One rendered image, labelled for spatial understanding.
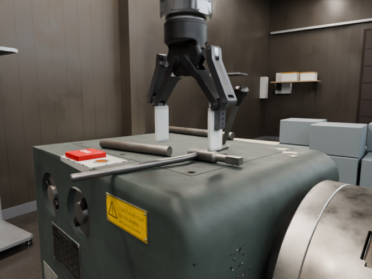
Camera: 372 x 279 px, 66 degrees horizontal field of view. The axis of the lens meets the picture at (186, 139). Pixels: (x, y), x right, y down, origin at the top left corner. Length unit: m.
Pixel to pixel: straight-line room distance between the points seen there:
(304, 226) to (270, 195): 0.07
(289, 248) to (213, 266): 0.11
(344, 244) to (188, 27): 0.37
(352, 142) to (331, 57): 7.02
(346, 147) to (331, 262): 2.27
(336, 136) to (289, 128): 0.64
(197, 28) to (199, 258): 0.34
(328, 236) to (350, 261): 0.04
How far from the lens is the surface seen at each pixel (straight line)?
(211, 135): 0.45
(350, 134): 2.64
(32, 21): 4.02
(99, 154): 0.59
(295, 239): 0.43
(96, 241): 0.56
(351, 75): 9.41
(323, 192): 0.48
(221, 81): 0.44
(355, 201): 0.47
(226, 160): 0.51
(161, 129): 0.56
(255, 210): 0.43
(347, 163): 2.68
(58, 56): 4.10
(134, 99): 4.55
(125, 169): 0.46
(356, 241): 0.42
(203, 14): 0.50
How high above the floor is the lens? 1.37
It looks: 8 degrees down
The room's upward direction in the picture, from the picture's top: straight up
